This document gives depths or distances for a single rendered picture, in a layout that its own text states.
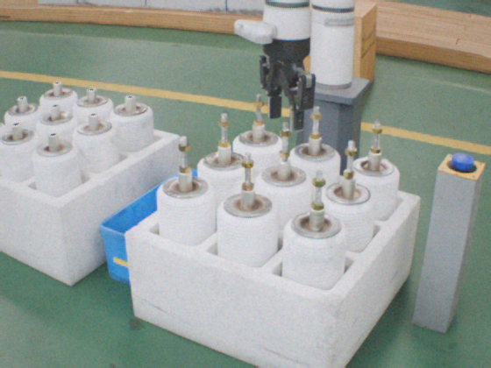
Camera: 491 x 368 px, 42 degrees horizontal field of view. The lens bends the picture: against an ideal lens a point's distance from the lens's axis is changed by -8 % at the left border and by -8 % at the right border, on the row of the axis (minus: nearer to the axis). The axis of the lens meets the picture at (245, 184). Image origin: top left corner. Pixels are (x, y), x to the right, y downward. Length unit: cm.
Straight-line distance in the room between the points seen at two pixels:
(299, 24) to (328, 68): 40
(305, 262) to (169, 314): 29
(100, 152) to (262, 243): 45
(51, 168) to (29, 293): 26
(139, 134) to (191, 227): 39
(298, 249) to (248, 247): 9
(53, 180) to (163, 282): 31
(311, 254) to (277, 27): 34
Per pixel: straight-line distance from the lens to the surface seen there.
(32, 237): 136
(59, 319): 126
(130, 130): 144
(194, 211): 109
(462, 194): 108
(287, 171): 114
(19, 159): 137
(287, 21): 102
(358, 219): 108
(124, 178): 138
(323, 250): 98
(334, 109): 143
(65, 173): 129
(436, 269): 116
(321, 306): 98
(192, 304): 112
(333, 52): 141
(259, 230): 103
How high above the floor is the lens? 76
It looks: 27 degrees down
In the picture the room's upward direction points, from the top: straight up
